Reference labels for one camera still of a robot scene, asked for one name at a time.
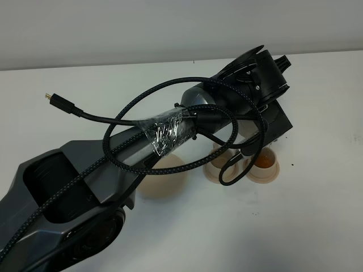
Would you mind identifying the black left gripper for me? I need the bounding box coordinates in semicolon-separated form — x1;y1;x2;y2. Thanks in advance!
240;55;292;156

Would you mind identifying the beige teacup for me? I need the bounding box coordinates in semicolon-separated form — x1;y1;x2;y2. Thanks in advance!
205;149;234;172
254;147;277;168

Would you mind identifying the beige right teacup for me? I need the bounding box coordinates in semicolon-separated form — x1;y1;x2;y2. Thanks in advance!
254;147;277;168

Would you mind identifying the black braided cable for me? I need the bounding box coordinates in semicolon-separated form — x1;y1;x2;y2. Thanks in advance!
0;76;269;256

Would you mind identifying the black smooth cable with plug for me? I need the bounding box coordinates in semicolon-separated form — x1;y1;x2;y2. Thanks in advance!
44;92;269;187

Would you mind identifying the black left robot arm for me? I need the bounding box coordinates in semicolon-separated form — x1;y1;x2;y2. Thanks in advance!
1;46;292;271

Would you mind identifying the beige right cup saucer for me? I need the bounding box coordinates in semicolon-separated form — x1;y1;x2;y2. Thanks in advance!
246;160;280;184

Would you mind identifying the beige teapot saucer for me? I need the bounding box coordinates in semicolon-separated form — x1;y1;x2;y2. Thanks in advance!
137;154;188;199

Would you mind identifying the beige teapot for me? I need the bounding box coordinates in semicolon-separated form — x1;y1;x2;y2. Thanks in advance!
238;120;259;139

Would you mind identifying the beige left teacup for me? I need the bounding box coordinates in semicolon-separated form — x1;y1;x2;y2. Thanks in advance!
205;149;234;172

